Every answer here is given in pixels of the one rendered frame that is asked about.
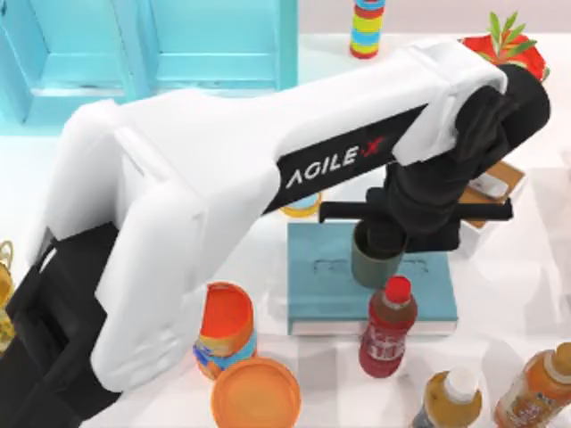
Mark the gold trophy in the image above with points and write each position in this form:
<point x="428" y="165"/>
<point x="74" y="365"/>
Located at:
<point x="5" y="294"/>

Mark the brown bottle with white cap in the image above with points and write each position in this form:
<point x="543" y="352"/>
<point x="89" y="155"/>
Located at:
<point x="448" y="401"/>

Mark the teal book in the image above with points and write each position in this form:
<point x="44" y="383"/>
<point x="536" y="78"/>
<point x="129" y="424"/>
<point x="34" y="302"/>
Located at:
<point x="321" y="285"/>

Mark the yellow and blue can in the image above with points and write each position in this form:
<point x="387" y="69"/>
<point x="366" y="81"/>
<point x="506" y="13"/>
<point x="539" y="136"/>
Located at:
<point x="304" y="206"/>

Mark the stack of coloured rings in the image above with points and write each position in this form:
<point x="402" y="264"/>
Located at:
<point x="366" y="31"/>

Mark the red bottle with red cap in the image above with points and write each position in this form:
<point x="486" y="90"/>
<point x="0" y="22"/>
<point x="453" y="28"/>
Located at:
<point x="387" y="330"/>

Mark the brown and white box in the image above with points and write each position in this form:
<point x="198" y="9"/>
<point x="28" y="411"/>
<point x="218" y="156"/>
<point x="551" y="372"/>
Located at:
<point x="499" y="187"/>

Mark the orange round lid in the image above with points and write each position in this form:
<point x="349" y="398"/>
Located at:
<point x="256" y="394"/>

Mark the orange open can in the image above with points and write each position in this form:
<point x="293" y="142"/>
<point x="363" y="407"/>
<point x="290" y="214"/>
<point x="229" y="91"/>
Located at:
<point x="227" y="321"/>

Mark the red plant pot with plant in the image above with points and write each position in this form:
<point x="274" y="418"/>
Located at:
<point x="517" y="49"/>

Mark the grey-green cup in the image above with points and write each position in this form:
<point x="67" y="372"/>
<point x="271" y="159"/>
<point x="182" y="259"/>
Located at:
<point x="374" y="272"/>

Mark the light blue rack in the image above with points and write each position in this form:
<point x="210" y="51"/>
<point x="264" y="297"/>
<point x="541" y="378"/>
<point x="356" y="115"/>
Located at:
<point x="134" y="49"/>

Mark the orange bottle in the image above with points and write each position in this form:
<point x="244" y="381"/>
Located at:
<point x="537" y="392"/>

